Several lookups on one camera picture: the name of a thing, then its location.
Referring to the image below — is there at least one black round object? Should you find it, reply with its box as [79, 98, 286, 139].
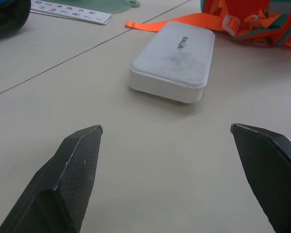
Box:
[0, 0, 32, 41]

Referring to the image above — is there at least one orange bag with strap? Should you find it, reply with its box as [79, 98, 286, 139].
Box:
[125, 0, 291, 49]

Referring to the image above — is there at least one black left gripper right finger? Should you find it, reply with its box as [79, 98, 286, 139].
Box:
[230, 123, 291, 233]

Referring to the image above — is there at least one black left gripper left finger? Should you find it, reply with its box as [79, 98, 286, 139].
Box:
[0, 125, 104, 233]

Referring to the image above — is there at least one green plastic board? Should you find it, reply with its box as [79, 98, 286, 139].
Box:
[60, 0, 141, 16]

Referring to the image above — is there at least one white rectangular case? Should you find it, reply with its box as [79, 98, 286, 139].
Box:
[129, 21, 216, 104]

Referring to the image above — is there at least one white alphabet letter card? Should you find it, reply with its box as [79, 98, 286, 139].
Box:
[30, 0, 113, 26]

